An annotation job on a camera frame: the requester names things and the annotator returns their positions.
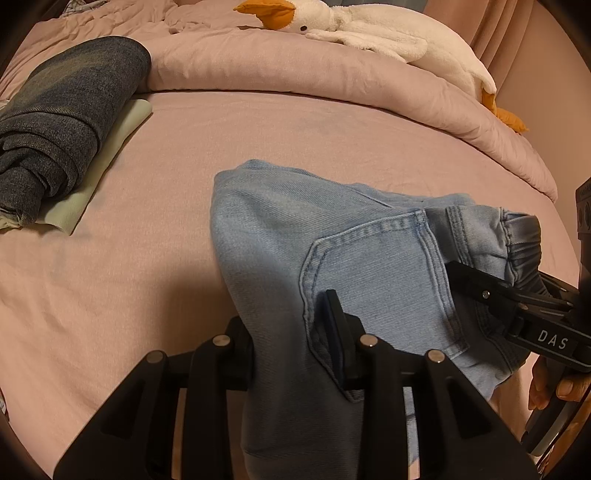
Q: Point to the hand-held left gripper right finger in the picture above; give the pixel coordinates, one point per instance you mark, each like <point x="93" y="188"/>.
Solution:
<point x="333" y="318"/>

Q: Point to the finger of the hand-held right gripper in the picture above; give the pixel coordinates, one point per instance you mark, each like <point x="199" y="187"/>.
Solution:
<point x="480" y="288"/>
<point x="558" y="287"/>

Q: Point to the white goose plush toy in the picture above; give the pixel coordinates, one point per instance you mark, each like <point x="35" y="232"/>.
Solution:
<point x="392" y="41"/>

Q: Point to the folded dark blue jeans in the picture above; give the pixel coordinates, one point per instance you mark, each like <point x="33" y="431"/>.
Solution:
<point x="69" y="115"/>

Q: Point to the pink duvet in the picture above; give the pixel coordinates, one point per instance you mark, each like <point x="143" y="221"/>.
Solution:
<point x="277" y="64"/>

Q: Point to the light green folded cloth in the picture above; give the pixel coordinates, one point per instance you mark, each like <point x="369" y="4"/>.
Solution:
<point x="106" y="152"/>

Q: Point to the light blue denim pants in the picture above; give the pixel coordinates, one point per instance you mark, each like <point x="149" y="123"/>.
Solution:
<point x="277" y="230"/>

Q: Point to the pink bed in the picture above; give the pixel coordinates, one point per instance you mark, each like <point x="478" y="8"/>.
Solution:
<point x="161" y="277"/>

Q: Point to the checked cloth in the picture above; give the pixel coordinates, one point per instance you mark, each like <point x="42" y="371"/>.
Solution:
<point x="78" y="5"/>

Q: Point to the pink curtain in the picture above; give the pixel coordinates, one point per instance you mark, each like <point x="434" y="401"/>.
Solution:
<point x="498" y="27"/>

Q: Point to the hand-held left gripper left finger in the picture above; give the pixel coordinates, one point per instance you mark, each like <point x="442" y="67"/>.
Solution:
<point x="235" y="360"/>

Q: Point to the person's right hand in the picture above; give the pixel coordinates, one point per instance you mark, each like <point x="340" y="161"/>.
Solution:
<point x="538" y="387"/>

